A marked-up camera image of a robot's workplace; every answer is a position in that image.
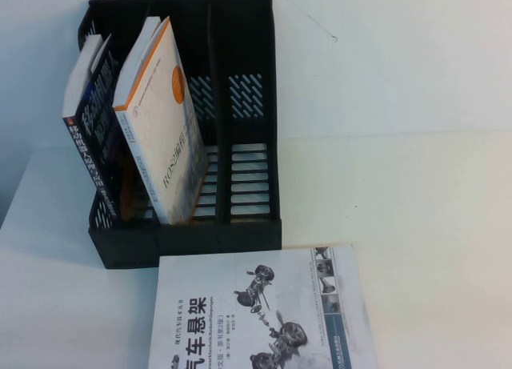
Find white orange ROS2 book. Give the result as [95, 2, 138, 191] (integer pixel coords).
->
[111, 16, 210, 227]

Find black plastic book stand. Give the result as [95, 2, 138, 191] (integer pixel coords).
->
[78, 0, 283, 270]

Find white car suspension book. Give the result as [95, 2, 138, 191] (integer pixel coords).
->
[147, 243, 379, 369]

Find dark mobile robot book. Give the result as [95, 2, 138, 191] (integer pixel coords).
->
[63, 33, 139, 223]

